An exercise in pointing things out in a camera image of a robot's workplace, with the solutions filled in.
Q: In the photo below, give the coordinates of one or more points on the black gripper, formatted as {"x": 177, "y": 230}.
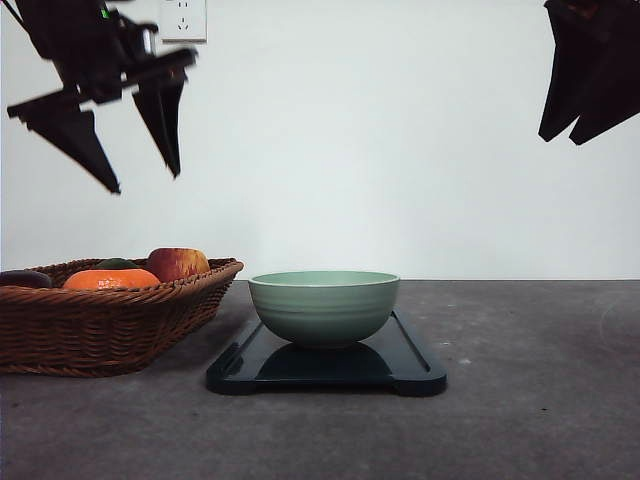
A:
{"x": 597, "y": 70}
{"x": 96, "y": 50}

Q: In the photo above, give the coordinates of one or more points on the green ceramic bowl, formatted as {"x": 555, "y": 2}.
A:
{"x": 322, "y": 309}

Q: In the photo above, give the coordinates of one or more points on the brown wicker basket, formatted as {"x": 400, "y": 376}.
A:
{"x": 61, "y": 331}

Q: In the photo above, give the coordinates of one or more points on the green lime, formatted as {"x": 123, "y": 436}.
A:
{"x": 117, "y": 263}

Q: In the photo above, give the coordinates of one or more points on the red yellow apple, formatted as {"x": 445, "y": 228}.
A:
{"x": 173, "y": 264}

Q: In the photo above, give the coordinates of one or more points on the orange fruit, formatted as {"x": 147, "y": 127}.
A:
{"x": 110, "y": 279}

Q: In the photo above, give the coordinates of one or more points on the dark red apple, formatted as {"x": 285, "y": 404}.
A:
{"x": 25, "y": 278}

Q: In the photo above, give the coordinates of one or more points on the black serving tray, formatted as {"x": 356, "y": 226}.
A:
{"x": 394, "y": 361}

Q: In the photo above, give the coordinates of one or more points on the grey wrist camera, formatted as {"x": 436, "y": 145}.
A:
{"x": 137, "y": 37}

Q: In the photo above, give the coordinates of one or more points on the white wall socket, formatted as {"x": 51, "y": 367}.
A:
{"x": 183, "y": 21}

